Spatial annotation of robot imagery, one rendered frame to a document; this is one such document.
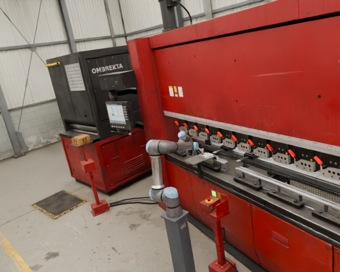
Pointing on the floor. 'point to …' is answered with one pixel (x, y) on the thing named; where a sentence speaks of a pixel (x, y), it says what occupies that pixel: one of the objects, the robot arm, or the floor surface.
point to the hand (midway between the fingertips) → (200, 154)
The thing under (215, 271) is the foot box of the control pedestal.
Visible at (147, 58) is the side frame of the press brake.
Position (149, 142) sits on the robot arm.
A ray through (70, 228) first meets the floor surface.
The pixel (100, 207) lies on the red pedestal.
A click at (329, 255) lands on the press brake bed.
